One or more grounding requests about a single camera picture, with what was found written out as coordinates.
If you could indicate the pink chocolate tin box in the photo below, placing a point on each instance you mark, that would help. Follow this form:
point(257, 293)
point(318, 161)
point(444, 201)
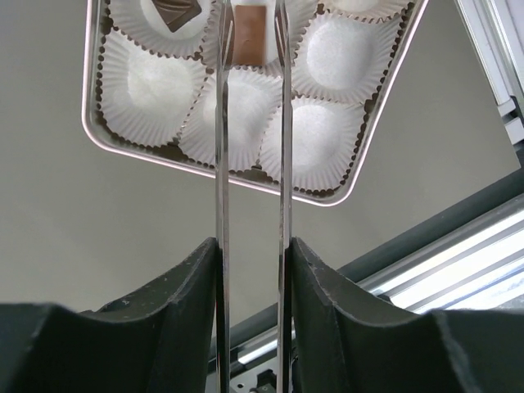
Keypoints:
point(264, 176)

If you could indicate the dark square chocolate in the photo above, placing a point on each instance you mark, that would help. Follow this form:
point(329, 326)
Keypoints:
point(177, 13)

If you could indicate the milk chocolate block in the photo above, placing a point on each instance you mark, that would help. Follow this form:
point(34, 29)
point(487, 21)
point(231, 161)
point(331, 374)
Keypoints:
point(249, 35)

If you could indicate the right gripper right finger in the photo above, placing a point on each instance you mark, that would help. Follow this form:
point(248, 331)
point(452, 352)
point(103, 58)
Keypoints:
point(349, 340)

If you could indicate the white paper cup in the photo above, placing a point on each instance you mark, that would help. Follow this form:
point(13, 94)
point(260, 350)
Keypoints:
point(146, 98)
point(324, 138)
point(142, 23)
point(343, 60)
point(252, 99)
point(299, 14)

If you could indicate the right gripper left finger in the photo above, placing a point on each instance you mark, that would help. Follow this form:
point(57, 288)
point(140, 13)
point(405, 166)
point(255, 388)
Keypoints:
point(154, 339)

